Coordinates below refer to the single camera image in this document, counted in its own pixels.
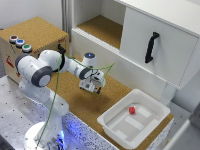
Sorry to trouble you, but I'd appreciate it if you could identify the pink block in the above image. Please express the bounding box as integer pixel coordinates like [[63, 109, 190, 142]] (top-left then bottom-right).
[[128, 106, 137, 115]]

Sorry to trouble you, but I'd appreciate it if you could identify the white cabinet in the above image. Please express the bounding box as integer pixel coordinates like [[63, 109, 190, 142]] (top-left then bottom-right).
[[70, 0, 200, 108]]

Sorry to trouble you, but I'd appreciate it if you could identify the red button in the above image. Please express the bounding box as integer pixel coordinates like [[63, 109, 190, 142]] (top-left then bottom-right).
[[8, 34, 19, 44]]

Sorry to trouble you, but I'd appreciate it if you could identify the black door handle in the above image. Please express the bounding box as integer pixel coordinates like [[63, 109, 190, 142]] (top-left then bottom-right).
[[144, 31, 161, 64]]

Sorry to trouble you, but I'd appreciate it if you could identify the white sliding door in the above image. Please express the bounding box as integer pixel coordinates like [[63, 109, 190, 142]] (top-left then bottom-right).
[[119, 6, 200, 90]]

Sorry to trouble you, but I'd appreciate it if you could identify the white plastic box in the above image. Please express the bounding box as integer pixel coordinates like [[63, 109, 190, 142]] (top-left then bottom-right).
[[96, 88, 172, 150]]

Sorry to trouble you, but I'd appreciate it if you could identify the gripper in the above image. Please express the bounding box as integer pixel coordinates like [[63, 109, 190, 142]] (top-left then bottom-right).
[[79, 75, 103, 95]]

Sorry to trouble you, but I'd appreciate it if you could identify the black drawer handle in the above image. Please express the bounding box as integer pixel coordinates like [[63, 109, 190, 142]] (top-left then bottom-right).
[[57, 43, 67, 56]]

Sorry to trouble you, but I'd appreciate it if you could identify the green cable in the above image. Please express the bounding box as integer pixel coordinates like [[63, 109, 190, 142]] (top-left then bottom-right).
[[34, 53, 116, 150]]

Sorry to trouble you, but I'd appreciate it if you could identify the green button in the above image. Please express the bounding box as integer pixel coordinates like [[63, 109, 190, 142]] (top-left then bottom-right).
[[21, 43, 33, 54]]

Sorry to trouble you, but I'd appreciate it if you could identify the wooden drawer box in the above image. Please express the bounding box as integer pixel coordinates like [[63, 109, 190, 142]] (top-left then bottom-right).
[[0, 16, 71, 85]]

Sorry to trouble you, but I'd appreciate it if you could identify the blue button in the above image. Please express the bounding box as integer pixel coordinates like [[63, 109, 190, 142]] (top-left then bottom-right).
[[15, 38, 26, 48]]

